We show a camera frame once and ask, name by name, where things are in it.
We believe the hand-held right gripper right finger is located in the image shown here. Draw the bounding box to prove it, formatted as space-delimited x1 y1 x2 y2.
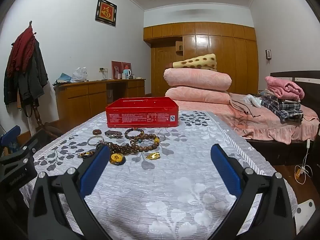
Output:
211 144 297 240

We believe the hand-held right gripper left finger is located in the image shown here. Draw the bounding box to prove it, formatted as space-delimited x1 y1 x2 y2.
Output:
27 144 112 240

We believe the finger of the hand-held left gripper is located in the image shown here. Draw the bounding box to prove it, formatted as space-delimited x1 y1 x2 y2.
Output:
0 125 22 153
15 129 47 163

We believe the multicolour bead bracelet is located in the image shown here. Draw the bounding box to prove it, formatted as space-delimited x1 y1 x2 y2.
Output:
77 149 97 159

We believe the round amber pendant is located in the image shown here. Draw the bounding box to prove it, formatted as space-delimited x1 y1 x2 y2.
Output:
109 154 125 166

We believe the silver bangle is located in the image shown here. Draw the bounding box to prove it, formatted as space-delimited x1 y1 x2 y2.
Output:
87 135 104 146

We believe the long dark bead necklace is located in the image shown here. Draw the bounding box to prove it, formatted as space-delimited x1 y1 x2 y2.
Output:
95 141 141 156

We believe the metal link watch band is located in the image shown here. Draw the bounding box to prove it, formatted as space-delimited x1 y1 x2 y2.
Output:
104 130 123 139

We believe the dark wooden bead bracelet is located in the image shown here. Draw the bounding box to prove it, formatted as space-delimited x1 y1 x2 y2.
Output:
124 128 145 140

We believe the wooden bracelet with yellow bead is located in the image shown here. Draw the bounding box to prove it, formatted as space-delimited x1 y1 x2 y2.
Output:
130 133 161 151

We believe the red plastic storage bin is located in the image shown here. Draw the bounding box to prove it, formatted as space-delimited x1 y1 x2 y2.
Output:
105 98 180 128

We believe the wooden coat rack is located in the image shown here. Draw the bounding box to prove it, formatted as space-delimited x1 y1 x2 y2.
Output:
24 20 64 137

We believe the dark green coat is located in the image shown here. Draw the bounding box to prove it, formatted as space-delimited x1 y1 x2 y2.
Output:
3 39 49 106

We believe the pile of folded clothes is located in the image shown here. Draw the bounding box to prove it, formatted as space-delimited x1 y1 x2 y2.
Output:
175 92 320 146

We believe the wooden sideboard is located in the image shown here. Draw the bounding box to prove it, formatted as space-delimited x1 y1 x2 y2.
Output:
53 78 146 131

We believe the grey leaf-print tablecloth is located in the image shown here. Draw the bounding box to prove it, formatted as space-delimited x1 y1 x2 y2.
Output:
19 110 299 240

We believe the brown cloth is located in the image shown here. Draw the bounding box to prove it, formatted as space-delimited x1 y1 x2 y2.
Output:
229 92 263 117

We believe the white plastic bag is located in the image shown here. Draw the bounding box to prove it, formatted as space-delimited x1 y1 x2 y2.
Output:
72 67 89 82

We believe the folded pink quilt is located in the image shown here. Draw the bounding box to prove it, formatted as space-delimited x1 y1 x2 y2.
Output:
165 86 232 104
163 68 232 91

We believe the stack of plaid clothes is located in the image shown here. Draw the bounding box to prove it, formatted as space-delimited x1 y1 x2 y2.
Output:
260 95 304 123

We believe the red scarf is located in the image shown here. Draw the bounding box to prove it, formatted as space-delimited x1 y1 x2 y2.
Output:
6 27 36 75

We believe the folded pink blanket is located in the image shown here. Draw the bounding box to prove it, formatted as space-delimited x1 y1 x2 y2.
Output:
264 76 305 101

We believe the yellow spotted blanket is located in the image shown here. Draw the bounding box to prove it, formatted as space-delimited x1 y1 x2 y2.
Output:
171 53 218 72

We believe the wooden wardrobe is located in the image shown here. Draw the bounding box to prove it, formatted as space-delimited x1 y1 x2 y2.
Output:
143 22 259 97

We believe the dark wooden headboard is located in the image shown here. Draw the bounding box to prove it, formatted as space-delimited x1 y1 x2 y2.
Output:
270 70 320 114

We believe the framed red calligraphy picture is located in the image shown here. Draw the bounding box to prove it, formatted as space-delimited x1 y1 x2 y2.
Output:
95 0 118 27

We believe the white power cable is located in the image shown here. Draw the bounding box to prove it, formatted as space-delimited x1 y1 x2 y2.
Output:
294 139 313 181

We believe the red photo frame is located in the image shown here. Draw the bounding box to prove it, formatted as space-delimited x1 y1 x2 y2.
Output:
111 61 122 80

